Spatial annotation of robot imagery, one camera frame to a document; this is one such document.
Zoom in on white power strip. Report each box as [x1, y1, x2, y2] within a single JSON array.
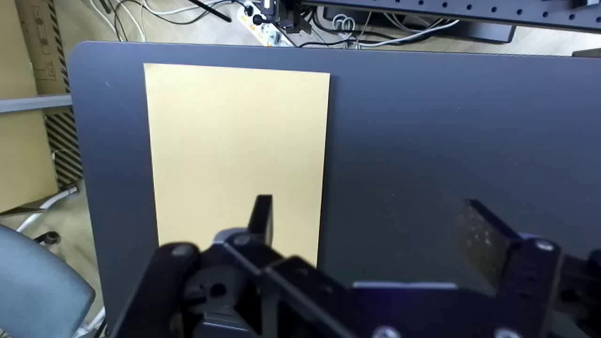
[[238, 0, 293, 47]]

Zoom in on grey office chair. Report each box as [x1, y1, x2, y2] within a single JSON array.
[[0, 184, 107, 338]]

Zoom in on large cardboard box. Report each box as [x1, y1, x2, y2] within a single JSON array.
[[0, 0, 83, 212]]

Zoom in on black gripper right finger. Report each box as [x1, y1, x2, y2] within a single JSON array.
[[460, 199, 522, 289]]

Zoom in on tan cardboard sheet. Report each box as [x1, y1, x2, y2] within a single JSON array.
[[145, 64, 331, 263]]

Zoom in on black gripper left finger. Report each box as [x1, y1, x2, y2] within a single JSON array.
[[248, 195, 272, 244]]

